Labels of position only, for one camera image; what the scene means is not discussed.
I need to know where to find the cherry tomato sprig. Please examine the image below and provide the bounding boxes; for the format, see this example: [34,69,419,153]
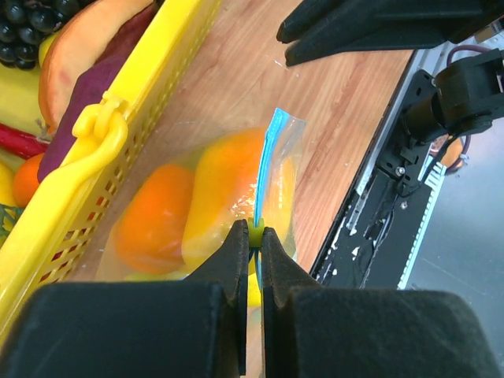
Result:
[0,204,24,245]

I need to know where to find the purple sweet potato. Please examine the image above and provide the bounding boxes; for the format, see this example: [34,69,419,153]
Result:
[37,50,129,184]

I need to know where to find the clear zip top bag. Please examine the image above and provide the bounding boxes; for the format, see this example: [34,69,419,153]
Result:
[96,109,306,281]

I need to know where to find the papaya slice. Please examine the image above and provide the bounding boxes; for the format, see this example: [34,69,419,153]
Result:
[39,0,152,131]

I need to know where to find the orange fruit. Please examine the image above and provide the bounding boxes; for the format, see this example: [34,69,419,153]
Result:
[13,154,44,208]
[114,163,195,275]

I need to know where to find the dark grape bunch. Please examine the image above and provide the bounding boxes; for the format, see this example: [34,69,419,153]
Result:
[1,0,91,70]

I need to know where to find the red chili pepper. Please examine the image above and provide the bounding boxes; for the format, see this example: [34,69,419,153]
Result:
[0,124,49,160]

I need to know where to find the yellow pear fruit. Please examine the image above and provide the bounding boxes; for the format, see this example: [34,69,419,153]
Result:
[0,65,45,137]

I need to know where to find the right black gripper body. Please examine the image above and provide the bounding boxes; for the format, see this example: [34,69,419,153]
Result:
[370,1,503,50]

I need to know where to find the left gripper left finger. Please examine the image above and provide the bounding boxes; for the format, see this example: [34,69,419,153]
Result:
[1,220,249,377]

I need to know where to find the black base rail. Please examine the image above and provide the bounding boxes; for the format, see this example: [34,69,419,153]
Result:
[309,69,454,291]

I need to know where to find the yellow mango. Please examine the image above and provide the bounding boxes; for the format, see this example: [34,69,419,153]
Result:
[182,126,297,271]

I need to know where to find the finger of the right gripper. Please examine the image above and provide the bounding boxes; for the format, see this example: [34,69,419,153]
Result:
[285,24,447,67]
[276,0,378,43]

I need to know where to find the large yellow lemon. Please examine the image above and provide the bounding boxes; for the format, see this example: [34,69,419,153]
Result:
[247,258,261,307]

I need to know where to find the yellow plastic basket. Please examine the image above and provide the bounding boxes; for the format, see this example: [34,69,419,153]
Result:
[1,1,221,337]

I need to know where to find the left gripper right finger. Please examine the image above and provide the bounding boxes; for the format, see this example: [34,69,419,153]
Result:
[261,228,497,377]

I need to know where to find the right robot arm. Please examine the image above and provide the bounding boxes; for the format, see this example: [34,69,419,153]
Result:
[276,1,503,143]

